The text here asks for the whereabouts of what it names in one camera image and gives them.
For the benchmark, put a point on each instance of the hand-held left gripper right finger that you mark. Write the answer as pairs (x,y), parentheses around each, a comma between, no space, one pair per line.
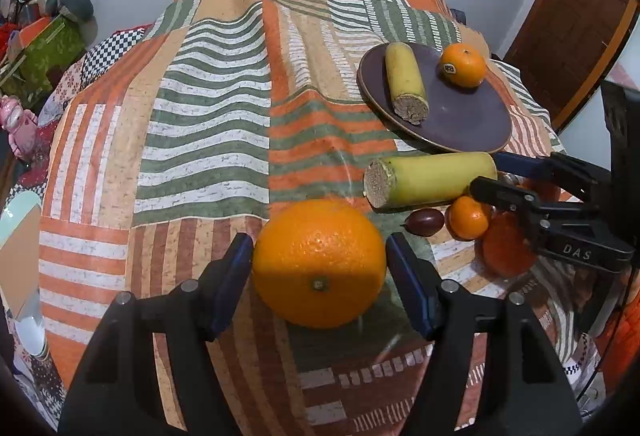
(407,286)

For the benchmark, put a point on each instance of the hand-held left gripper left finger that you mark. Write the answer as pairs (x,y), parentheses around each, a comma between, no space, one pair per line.
(232,286)

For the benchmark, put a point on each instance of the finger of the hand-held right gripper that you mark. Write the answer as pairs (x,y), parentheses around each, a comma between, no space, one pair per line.
(520,164)
(505,197)

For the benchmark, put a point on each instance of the small tangerine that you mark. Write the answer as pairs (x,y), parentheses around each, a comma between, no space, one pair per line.
(465,221)

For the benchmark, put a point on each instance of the red apple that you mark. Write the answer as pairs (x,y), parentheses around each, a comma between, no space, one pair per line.
(502,246)

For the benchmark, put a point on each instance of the dark red grape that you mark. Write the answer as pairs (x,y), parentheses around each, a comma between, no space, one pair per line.
(424,221)

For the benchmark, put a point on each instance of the long banana piece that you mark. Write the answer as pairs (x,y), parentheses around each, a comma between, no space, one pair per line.
(430,176)

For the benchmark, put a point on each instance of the dark purple plate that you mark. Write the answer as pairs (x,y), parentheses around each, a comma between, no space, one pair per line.
(460,110)

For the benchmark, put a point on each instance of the large orange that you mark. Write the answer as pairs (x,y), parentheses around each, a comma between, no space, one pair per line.
(317,266)

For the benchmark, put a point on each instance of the orange with sticker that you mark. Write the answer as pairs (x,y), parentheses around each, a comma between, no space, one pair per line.
(467,65)

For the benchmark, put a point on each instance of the short banana piece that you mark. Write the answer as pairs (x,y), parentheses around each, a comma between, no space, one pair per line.
(402,75)

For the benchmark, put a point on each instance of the brown wooden door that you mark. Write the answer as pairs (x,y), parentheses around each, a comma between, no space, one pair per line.
(575,15)

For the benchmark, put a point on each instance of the striped patchwork blanket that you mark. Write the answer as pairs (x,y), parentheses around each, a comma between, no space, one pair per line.
(210,115)

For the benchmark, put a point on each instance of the pink toy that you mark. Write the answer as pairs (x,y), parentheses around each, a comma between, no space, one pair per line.
(17,125)

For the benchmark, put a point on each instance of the checkered patchwork quilt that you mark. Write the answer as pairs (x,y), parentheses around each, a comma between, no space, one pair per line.
(107,48)

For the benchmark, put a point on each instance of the green storage box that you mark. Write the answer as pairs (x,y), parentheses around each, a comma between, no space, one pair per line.
(50,50)

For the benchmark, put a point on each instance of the red bag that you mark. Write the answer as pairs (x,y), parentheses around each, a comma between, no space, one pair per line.
(6,40)

